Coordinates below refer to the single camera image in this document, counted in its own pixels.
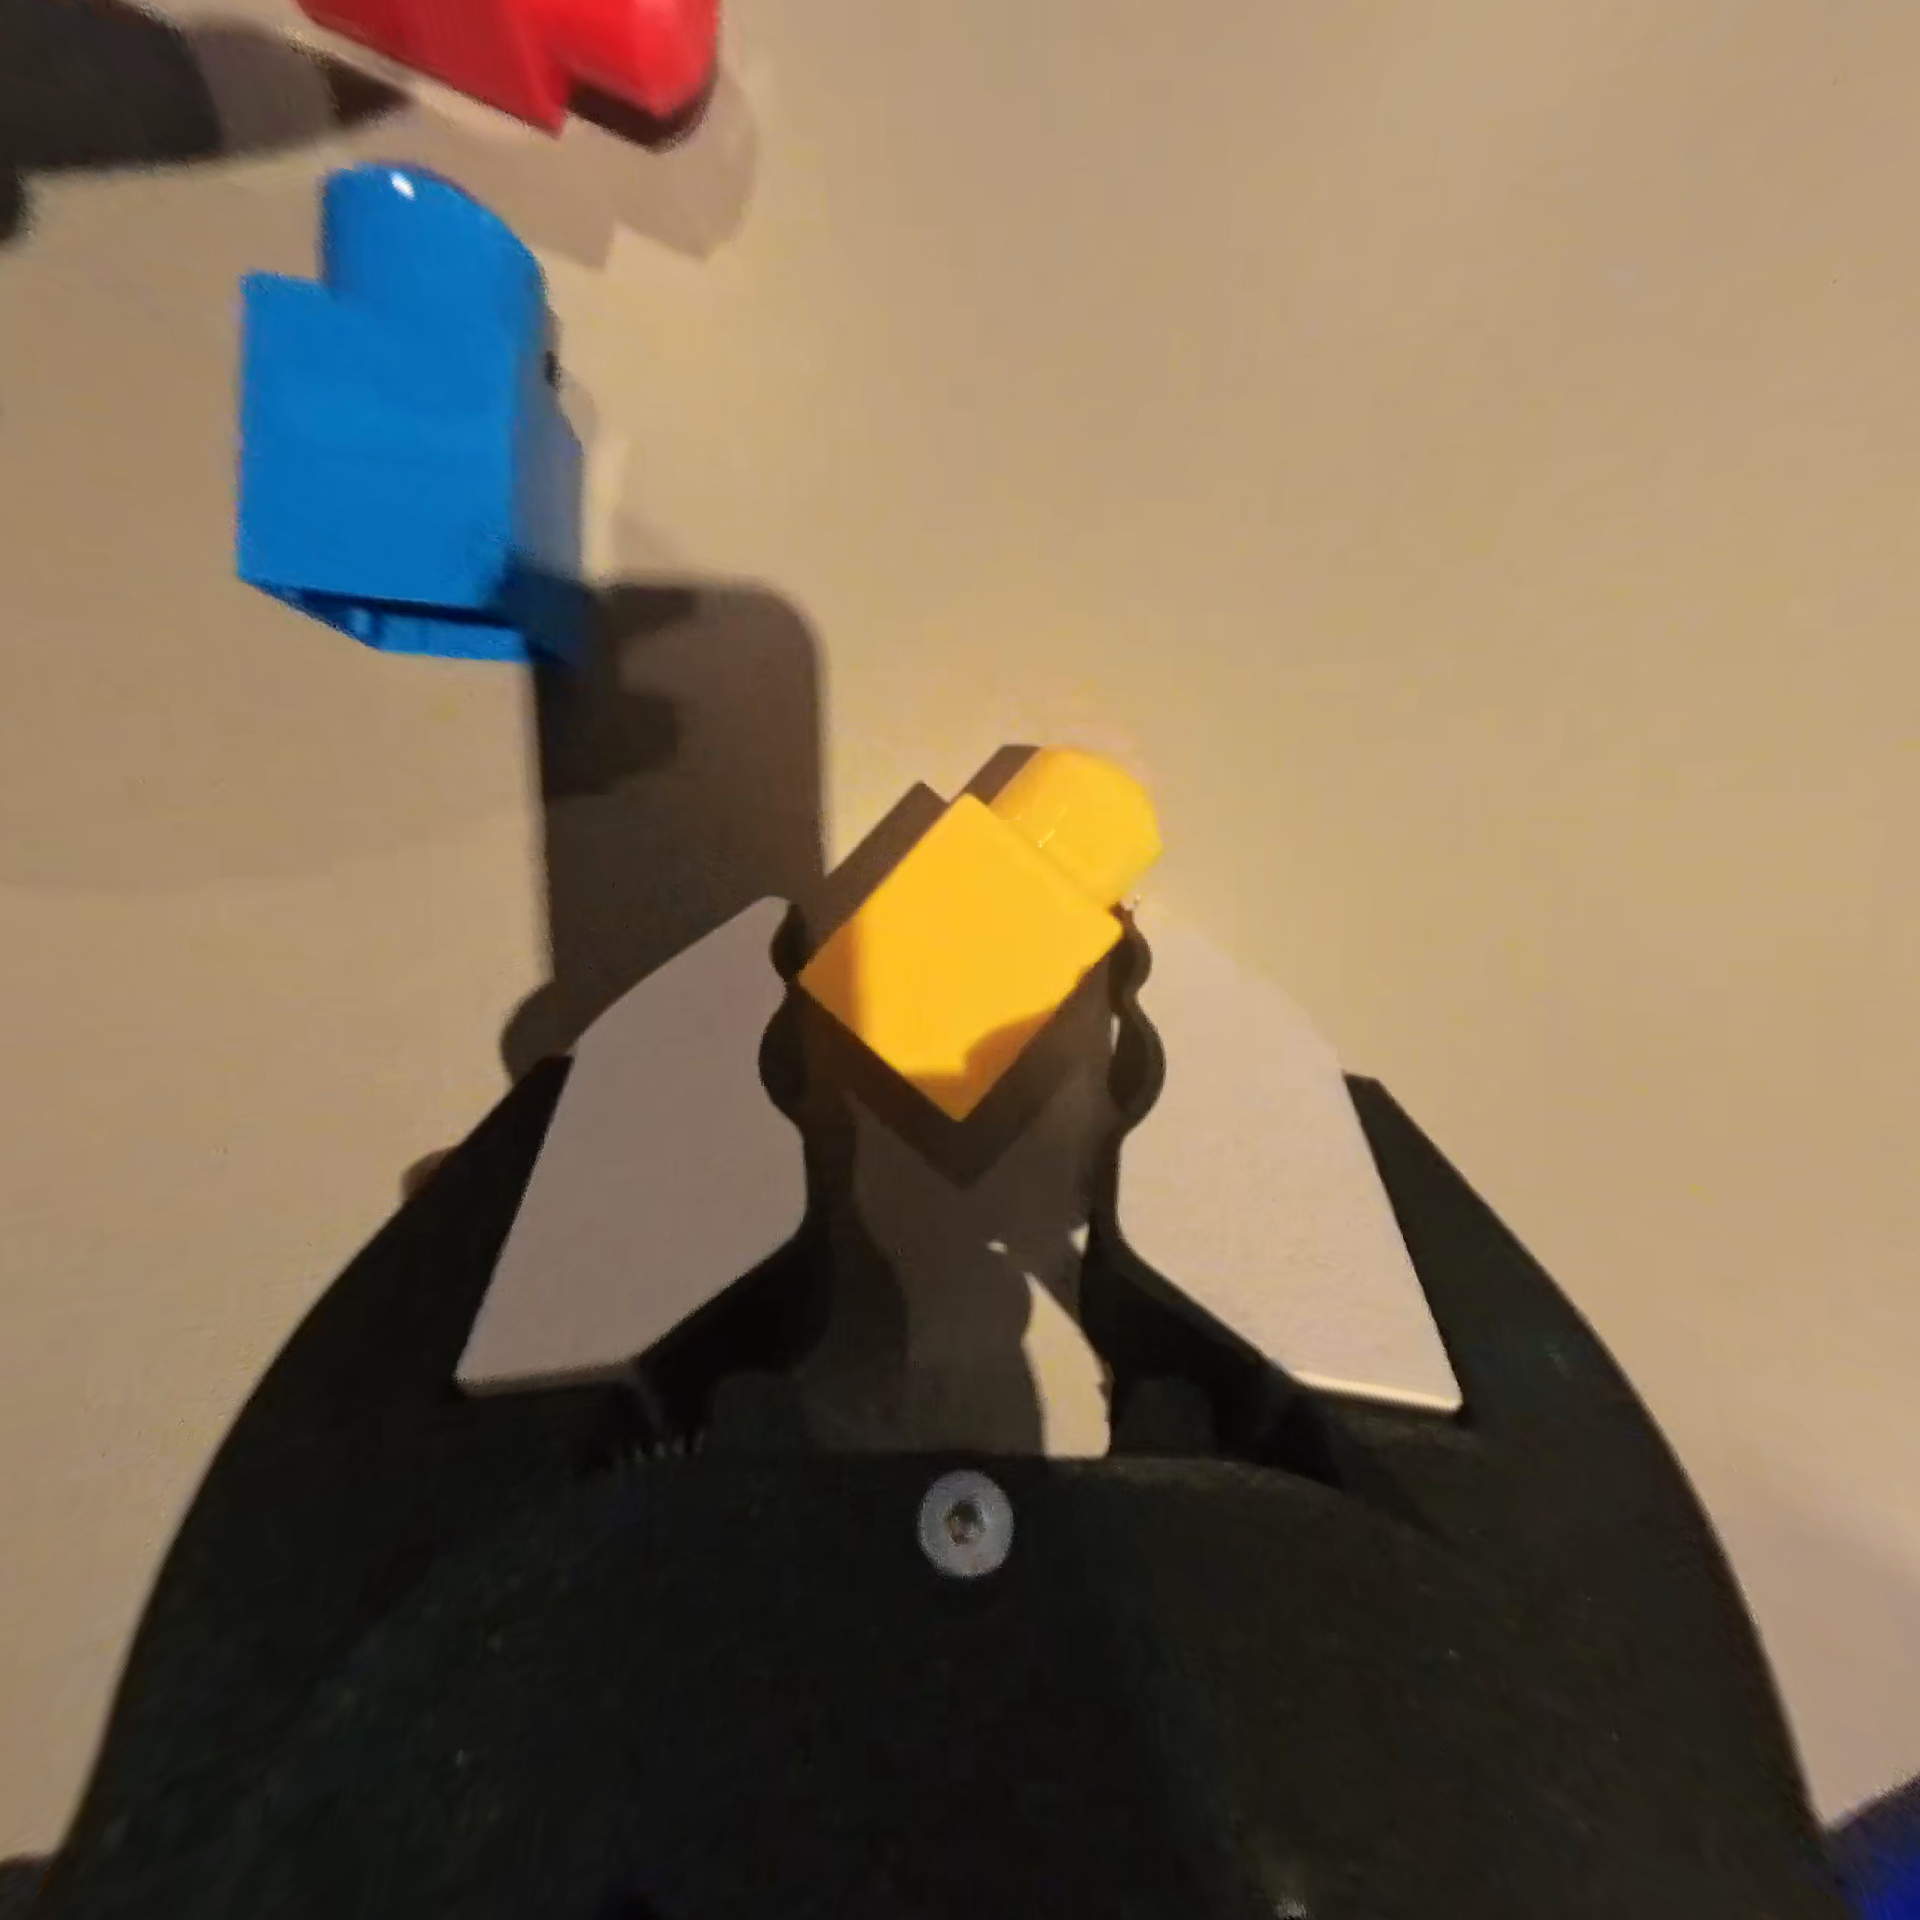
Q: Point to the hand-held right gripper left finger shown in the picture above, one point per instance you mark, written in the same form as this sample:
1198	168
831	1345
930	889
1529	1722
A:
645	1183

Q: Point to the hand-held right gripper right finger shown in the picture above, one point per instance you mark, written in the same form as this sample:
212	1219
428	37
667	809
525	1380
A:
1274	1183

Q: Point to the blue mega block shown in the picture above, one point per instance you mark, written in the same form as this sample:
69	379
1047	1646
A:
390	435

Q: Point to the red mega block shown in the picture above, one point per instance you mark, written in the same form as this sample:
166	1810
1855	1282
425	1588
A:
555	45

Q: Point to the yellow mega block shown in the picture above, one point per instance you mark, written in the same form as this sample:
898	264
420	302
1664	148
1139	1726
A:
960	958

